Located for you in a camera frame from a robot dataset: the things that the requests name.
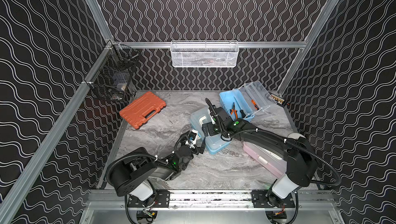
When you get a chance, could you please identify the blue toolbox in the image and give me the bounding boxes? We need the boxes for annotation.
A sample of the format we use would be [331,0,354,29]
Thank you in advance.
[219,81,276,121]
[190,107,230,154]

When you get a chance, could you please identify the pink toolbox with clear lid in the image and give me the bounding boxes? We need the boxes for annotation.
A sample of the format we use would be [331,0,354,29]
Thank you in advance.
[243,142,287,179]

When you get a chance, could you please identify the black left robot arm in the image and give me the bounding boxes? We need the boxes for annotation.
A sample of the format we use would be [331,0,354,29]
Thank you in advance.
[105,130,206,202]

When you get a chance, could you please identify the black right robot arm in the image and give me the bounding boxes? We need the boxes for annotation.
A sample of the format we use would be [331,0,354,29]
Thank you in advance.
[205,98,341,202]

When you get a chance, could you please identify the orange screwdriver in tray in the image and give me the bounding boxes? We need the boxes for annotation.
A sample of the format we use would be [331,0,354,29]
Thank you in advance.
[251,99,260,110]

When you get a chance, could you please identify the red plastic tool case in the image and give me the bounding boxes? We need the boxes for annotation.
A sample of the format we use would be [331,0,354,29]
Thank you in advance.
[120,92,167,130]

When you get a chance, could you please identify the screwdriver bit holder box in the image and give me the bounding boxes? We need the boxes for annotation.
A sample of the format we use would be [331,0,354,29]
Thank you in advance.
[270,93,287,107]

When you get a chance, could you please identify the white tape roll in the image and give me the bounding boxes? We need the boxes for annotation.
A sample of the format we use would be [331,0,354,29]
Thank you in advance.
[287,132,305,140]

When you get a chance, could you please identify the orange handled pliers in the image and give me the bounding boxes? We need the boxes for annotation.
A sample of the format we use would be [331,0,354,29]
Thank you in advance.
[230,102,238,120]

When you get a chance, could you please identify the black handled screwdriver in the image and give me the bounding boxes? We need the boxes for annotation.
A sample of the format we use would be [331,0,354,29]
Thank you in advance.
[240,110,246,118]

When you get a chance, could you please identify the white wire mesh basket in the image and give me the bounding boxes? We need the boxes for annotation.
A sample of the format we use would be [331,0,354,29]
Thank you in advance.
[170,40,239,68]

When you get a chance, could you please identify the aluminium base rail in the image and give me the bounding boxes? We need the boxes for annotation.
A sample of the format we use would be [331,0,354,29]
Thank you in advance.
[126,188,298,210]

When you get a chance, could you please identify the black wire basket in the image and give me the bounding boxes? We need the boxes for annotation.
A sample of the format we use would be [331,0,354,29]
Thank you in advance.
[88,44,141,102]

